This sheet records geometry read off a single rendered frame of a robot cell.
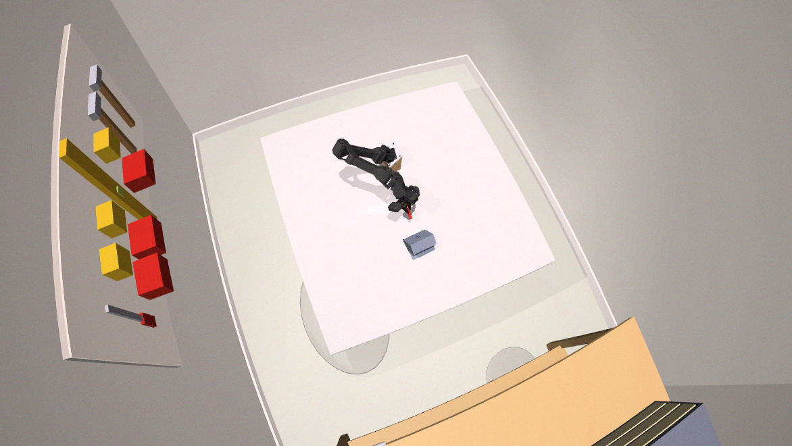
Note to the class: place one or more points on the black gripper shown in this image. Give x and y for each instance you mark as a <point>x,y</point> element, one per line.
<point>397,206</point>

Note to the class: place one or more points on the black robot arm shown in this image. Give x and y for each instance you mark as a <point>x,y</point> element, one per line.
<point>383,174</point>

